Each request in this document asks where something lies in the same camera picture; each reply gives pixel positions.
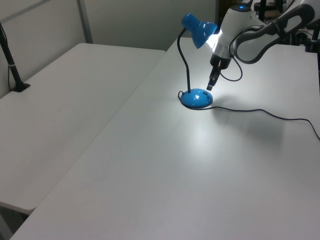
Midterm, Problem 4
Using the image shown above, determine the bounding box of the black pole with clamp base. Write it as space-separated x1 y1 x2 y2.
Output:
0 21 31 93

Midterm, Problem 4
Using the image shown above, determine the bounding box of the blue gooseneck desk lamp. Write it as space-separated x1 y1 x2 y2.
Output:
177 12 219 109

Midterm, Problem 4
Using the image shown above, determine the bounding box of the grey partition frame post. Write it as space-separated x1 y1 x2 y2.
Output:
75 0 94 45

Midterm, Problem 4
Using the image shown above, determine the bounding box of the white side table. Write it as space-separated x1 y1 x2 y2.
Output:
0 42 167 215

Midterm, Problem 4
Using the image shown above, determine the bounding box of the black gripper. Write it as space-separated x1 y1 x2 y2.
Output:
206 52 232 91

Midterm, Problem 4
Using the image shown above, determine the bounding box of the dark background equipment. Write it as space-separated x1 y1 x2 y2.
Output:
253 0 296 24

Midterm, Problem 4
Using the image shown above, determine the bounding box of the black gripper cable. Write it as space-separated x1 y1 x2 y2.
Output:
219 56 244 82

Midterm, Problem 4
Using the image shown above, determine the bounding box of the black lamp power cable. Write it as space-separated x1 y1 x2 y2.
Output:
177 90 320 141

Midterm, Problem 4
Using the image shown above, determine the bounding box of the black camera stand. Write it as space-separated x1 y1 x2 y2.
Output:
303 0 320 53

